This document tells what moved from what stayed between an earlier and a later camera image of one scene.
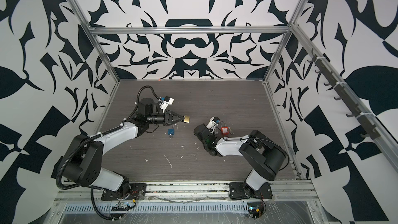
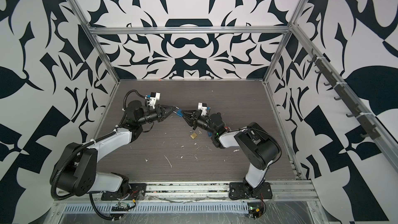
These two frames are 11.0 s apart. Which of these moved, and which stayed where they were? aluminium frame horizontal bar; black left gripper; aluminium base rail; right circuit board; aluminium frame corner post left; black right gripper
Moved: black right gripper; black left gripper
Stayed: aluminium base rail; aluminium frame horizontal bar; right circuit board; aluminium frame corner post left
